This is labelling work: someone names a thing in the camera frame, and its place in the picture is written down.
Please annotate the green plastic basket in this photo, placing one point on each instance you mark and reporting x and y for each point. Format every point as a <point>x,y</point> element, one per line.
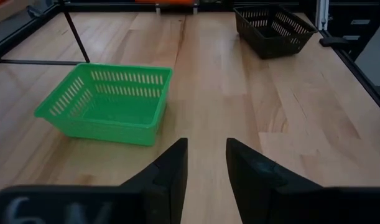
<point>115,112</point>

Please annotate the black frame clamp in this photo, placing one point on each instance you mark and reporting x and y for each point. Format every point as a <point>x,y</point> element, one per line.
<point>32,12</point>

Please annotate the black plastic basket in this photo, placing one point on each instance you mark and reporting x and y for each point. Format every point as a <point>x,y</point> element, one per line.
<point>270,43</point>

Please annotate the wooden shelf black metal legs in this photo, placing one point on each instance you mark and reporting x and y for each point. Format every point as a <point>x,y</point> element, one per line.
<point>74,34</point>

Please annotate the silver aluminium post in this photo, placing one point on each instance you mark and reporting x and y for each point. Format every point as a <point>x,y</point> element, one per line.
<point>321,15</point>

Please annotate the black frame bracket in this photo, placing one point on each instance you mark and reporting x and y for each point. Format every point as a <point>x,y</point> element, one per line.
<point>331,42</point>

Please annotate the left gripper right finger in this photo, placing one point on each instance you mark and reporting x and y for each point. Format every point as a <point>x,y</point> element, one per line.
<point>252,180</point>

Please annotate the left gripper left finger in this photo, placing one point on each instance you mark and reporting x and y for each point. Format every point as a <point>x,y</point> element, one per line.
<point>164,186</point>

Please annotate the orange plastic basket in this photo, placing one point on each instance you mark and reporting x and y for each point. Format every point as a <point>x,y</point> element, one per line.
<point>164,1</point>

